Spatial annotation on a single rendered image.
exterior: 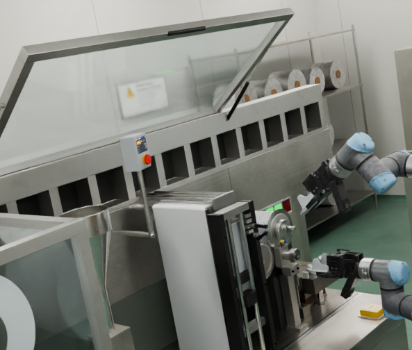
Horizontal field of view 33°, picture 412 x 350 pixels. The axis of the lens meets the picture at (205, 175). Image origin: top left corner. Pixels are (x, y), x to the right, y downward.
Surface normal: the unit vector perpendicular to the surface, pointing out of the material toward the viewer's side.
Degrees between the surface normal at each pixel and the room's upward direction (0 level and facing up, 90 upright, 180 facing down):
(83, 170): 90
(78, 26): 90
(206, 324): 90
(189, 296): 90
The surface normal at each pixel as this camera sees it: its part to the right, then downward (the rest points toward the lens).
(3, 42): 0.73, 0.00
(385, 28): -0.66, 0.26
